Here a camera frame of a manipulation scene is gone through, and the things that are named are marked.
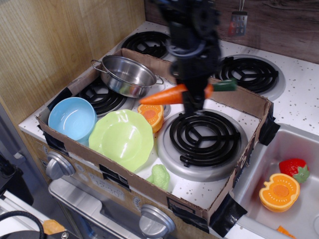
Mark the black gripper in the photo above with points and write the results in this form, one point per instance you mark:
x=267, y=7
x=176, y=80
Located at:
x=193, y=67

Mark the orange toy carrot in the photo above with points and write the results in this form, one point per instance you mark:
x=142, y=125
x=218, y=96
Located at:
x=173, y=95

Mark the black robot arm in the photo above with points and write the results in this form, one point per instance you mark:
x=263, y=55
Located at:
x=194, y=43

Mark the light green plastic plate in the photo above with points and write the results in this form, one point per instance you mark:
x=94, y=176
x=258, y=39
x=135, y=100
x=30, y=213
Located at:
x=124, y=137

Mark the orange half on stove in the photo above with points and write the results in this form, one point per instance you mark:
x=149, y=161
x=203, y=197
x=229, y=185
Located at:
x=154, y=114

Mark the front right black burner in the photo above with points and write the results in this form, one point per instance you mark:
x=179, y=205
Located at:
x=203, y=147

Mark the black burner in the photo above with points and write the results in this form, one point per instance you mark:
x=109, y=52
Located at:
x=104, y=100
x=203, y=147
x=253, y=73
x=151, y=43

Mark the back right black burner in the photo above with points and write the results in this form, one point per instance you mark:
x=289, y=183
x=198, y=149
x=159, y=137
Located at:
x=253, y=73

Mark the back left black burner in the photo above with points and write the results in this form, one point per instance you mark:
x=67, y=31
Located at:
x=151, y=43

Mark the brown cardboard fence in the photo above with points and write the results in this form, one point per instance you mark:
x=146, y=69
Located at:
x=200, y=210

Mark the silver metal pot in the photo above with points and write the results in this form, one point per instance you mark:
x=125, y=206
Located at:
x=126, y=76

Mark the green toy broccoli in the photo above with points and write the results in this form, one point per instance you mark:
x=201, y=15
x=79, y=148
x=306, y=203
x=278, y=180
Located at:
x=159, y=176

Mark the silver slotted spatula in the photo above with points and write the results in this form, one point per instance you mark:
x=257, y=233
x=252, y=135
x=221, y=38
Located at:
x=238, y=21

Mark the front left black burner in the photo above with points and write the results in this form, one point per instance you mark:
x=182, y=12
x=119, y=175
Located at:
x=104, y=100

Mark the light blue plastic bowl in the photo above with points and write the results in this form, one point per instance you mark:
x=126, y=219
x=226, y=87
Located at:
x=75, y=118

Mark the red toy strawberry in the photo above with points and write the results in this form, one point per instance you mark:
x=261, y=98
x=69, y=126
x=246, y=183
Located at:
x=296, y=168

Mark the orange half in sink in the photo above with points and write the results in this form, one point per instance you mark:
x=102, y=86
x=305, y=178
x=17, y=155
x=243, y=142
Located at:
x=279, y=193

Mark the right silver oven knob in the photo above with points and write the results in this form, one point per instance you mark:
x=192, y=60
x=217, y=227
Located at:
x=154, y=223

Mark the silver oven knob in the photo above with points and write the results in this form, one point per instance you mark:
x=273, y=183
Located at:
x=58, y=166
x=154, y=223

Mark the left silver oven knob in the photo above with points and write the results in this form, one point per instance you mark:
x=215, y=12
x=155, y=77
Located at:
x=58, y=166

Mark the orange toy piece in sink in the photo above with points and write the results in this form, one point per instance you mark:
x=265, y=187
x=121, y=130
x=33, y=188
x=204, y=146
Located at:
x=282, y=230

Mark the silver metal sink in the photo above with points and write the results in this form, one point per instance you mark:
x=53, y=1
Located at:
x=302, y=219

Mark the silver oven door handle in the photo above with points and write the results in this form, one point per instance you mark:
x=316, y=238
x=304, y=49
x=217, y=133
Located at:
x=97, y=217

